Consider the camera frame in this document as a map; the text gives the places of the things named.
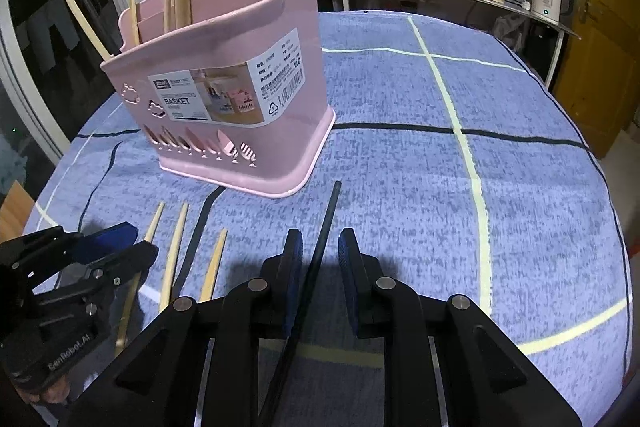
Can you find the row of wooden chopsticks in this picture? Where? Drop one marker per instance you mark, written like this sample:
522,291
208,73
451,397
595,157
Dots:
172,252

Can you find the brown wooden board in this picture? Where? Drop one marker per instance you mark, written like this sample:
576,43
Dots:
15,212

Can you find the person's left hand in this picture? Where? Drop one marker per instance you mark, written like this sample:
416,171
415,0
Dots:
52,392

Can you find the blue checked tablecloth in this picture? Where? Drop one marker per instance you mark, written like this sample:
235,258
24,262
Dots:
425,157

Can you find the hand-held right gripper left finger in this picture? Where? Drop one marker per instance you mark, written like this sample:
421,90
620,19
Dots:
293,277

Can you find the pink plastic basket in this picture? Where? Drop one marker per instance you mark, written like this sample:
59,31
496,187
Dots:
225,57

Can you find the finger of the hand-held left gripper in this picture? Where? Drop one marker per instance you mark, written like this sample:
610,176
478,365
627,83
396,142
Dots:
107,237
115,269

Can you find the yellow wooden door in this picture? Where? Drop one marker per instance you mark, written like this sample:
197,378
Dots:
600,57

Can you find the black chopstick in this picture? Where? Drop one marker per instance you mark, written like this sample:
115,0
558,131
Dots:
326,222

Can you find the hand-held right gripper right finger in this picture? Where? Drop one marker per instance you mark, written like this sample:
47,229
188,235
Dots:
350,277

